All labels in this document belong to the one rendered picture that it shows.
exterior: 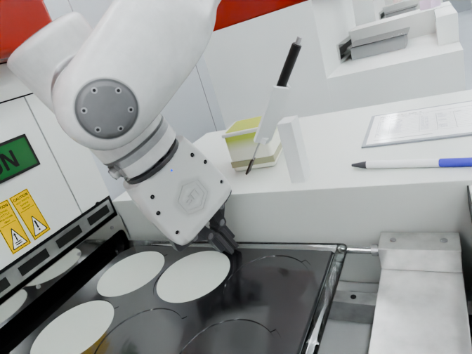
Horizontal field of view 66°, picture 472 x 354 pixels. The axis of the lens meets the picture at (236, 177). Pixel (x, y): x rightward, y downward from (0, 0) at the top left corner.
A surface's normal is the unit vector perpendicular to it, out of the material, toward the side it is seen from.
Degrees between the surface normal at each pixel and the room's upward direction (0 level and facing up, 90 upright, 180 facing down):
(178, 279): 1
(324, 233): 90
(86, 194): 90
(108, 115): 99
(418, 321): 0
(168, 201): 91
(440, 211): 90
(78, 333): 0
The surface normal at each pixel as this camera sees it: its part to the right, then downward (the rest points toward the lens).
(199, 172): 0.63, 0.05
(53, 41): 0.48, 0.24
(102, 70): 0.15, 0.07
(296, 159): -0.42, 0.44
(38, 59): 0.15, 0.51
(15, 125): 0.86, -0.07
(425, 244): -0.28, -0.90
